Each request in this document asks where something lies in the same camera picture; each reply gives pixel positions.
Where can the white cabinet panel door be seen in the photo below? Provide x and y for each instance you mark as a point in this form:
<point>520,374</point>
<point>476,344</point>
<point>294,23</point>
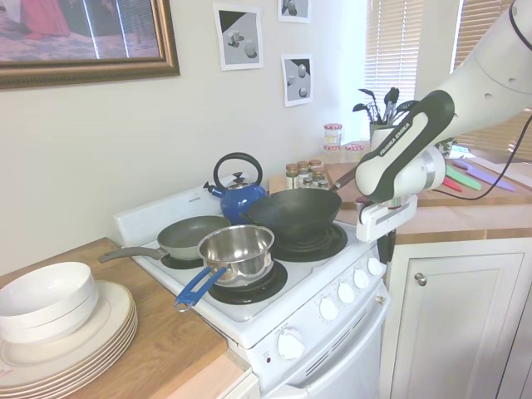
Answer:
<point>457,324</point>

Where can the large white oven knob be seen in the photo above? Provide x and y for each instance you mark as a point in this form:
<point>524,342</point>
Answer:
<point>291,343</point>

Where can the gold framed painting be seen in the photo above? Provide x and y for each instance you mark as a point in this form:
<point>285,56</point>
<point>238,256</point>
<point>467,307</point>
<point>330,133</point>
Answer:
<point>83,25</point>

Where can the black kitchen tongs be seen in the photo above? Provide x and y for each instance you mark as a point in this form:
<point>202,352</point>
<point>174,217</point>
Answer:
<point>391,101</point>

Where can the wide wooden window blind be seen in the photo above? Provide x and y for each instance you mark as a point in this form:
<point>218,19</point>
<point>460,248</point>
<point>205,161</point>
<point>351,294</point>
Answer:
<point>469,25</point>

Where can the grey frying pan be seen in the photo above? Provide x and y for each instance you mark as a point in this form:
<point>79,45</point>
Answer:
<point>187,237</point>

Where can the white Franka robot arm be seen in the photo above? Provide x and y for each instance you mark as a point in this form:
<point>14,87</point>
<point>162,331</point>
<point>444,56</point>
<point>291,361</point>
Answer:
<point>478,79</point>

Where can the white ceramic bowl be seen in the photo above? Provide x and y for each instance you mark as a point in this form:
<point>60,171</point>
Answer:
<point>45,287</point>
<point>79,320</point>

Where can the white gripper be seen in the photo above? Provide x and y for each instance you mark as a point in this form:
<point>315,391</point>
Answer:
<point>382,222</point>

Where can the black slotted turner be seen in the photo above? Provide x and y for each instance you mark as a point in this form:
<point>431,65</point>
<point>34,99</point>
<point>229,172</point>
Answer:
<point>407,107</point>

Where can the green knife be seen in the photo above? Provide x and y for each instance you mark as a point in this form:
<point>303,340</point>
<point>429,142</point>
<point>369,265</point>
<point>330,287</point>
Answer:
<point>465,178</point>

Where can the narrow wooden window blind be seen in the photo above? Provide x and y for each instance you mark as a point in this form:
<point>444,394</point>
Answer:
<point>392,41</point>

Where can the small shaker silver lid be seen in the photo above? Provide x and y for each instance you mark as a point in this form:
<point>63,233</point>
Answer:
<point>308,183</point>
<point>323,184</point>

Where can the large black coil burner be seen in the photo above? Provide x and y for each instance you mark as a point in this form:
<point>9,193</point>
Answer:
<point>324,245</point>

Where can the large greyscale shapes print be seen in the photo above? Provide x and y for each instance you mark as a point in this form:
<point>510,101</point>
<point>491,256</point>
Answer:
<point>241,37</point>

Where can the purple knife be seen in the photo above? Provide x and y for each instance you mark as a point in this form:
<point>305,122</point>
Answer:
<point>490,176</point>

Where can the red knife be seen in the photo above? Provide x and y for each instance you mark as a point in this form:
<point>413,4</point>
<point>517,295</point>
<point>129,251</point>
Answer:
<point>453,184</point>

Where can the cream dinner plate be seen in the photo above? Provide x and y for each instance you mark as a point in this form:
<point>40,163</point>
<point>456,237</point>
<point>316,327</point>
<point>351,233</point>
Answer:
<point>116,341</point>
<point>116,345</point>
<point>116,357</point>
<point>112,307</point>
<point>116,353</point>
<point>116,349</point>

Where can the greyscale spheres and cube print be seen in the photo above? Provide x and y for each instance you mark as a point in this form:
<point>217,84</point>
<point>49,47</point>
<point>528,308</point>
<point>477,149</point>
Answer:
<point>298,81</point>

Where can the silver cabinet knob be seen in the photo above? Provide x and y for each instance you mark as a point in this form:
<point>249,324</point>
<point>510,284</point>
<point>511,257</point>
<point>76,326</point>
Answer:
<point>420,279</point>

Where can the small black coil burner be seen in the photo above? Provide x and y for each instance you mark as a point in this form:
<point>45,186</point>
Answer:
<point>274,287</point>
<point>174,262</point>

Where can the small greyscale shapes print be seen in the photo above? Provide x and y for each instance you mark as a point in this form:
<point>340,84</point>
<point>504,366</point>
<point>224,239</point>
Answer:
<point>295,8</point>

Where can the white utensil holder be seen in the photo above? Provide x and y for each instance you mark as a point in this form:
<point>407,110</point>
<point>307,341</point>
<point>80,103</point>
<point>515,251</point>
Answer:
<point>380,135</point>

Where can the white electric stove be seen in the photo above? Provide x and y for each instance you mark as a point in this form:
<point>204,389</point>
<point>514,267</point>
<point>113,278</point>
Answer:
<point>299,270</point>

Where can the white burner knob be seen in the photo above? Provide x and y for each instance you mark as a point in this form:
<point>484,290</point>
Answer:
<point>346,292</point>
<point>328,309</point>
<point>374,268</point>
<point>361,278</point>

